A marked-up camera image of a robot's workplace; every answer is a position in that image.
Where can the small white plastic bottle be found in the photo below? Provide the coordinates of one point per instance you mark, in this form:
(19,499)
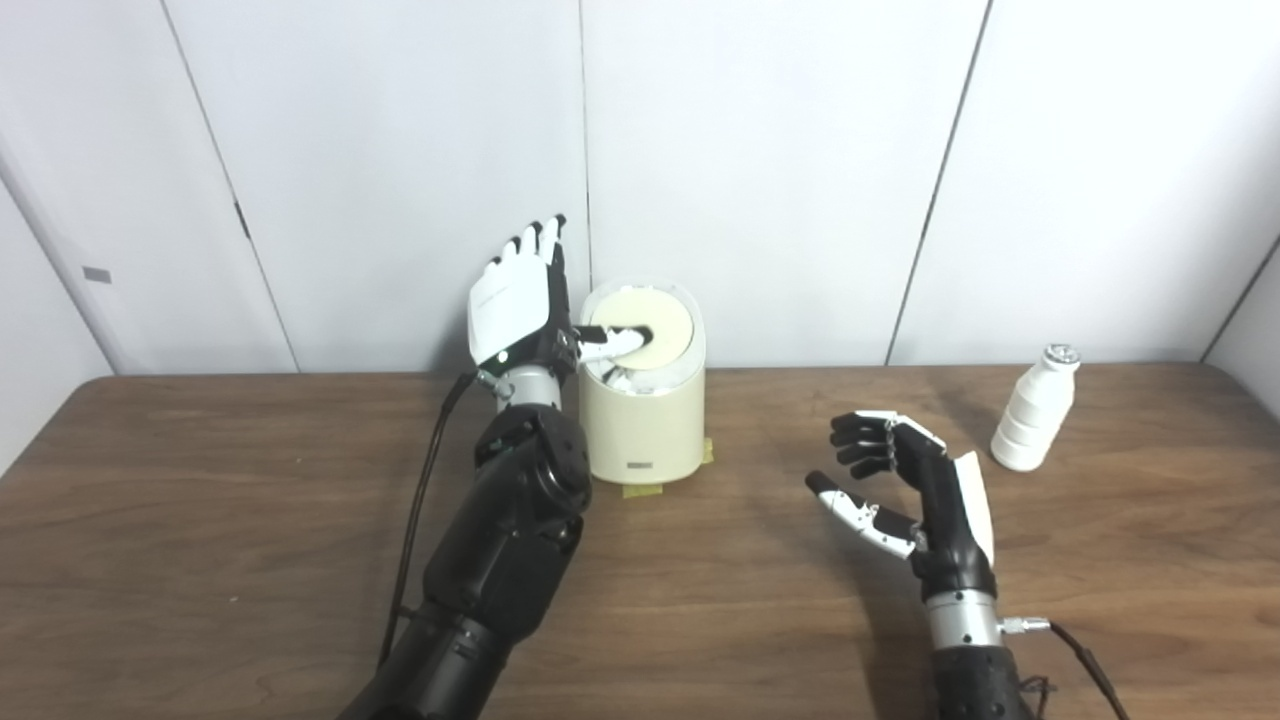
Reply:
(1035,415)

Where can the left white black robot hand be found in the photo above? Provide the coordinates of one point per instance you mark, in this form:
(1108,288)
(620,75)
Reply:
(510,305)

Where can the round cream bin lid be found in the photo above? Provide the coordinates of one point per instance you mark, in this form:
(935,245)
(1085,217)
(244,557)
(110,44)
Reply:
(672,330)

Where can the small gray wall label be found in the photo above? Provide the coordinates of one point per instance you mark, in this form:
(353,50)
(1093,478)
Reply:
(97,274)

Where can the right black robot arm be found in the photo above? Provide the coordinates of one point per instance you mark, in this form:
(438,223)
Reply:
(965,625)

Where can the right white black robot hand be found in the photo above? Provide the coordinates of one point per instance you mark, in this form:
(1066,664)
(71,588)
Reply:
(945,515)

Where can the cream-colored bin body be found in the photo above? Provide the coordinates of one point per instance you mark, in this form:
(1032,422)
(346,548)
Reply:
(645,420)

